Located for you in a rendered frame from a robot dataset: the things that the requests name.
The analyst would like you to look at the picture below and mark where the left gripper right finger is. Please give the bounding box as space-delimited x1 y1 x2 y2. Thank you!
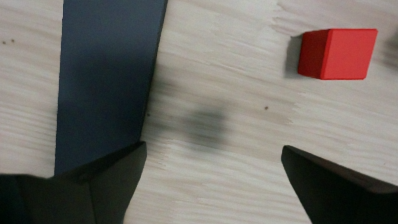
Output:
281 145 398 224

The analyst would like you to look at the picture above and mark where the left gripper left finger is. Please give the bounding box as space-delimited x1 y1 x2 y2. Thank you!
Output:
0 141 147 224

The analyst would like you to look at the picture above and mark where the red cube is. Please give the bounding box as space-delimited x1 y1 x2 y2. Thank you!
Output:
297 28 378 80

